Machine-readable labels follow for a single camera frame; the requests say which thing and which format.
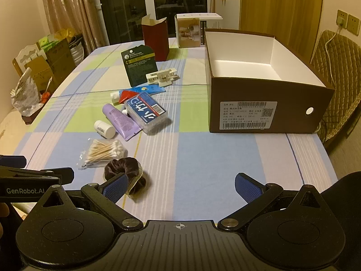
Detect person's left hand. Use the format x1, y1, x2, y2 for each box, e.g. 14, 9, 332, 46
0, 203, 11, 239

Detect white wooden chair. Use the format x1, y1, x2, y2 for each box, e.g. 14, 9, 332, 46
13, 44, 41, 72

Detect dark green packaging card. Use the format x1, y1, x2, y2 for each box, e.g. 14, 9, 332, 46
121, 44, 158, 87

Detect clear plastic bag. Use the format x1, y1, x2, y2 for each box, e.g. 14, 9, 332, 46
11, 68, 43, 117

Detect glass door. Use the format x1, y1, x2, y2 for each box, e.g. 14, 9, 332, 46
96, 0, 215, 46

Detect white charger cable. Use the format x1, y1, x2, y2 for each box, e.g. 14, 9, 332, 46
324, 24, 344, 63

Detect yellow curtain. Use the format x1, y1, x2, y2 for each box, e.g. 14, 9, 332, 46
240, 0, 325, 38

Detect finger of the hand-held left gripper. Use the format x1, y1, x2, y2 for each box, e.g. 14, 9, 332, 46
39, 166, 75, 186
0, 155, 28, 170

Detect white hair claw clip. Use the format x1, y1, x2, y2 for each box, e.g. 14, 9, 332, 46
146, 68, 180, 87

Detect beige wall socket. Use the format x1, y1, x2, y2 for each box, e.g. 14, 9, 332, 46
336, 9, 348, 29
347, 14, 360, 36

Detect purple tube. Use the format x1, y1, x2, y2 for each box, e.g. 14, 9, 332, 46
102, 103, 141, 141

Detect small cardboard carton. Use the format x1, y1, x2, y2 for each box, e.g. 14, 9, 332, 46
27, 56, 55, 96

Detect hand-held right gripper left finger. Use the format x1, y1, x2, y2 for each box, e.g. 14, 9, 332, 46
28, 173, 144, 233

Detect blue tube with white cap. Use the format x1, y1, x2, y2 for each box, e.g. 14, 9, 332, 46
110, 87, 166, 104

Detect small white bottle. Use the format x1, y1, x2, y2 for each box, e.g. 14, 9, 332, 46
94, 120, 116, 139

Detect white and brown product box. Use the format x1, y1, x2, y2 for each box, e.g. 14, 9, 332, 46
174, 13, 223, 48

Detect dark red carton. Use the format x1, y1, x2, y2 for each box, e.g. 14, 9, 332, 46
141, 14, 170, 62

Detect bag of cotton swabs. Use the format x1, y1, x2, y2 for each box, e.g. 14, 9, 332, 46
77, 138, 128, 170

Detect brown velvet scrunchie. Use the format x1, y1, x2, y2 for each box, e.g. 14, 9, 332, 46
104, 157, 151, 202

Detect brown cardboard box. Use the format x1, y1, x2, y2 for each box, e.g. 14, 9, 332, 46
204, 28, 336, 134

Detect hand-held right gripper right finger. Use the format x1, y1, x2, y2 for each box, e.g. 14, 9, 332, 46
218, 172, 336, 233

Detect clear case with blue label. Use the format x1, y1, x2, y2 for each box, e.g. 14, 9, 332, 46
124, 93, 170, 135

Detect green packets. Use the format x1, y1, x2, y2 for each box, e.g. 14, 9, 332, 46
38, 34, 61, 49

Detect checked tablecloth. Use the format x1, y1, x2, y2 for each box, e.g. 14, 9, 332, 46
0, 38, 339, 232

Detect grey striped bag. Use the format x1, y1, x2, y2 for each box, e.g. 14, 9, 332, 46
69, 34, 86, 64

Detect yellow plastic bag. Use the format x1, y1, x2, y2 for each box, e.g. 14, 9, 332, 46
55, 29, 77, 42

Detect beige patterned curtain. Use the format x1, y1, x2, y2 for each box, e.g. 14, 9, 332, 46
38, 0, 98, 54

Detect large cardboard carton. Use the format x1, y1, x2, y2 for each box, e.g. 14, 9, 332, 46
45, 38, 76, 77

